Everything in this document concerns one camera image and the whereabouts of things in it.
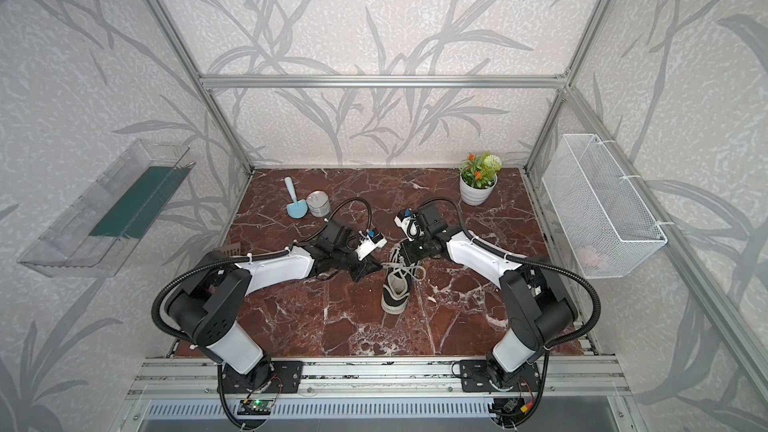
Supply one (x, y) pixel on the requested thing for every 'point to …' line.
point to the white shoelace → (397, 263)
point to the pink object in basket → (588, 254)
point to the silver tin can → (319, 203)
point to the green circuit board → (255, 407)
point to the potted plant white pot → (478, 177)
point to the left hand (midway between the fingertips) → (382, 257)
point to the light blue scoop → (298, 208)
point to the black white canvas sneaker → (400, 273)
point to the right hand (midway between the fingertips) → (402, 242)
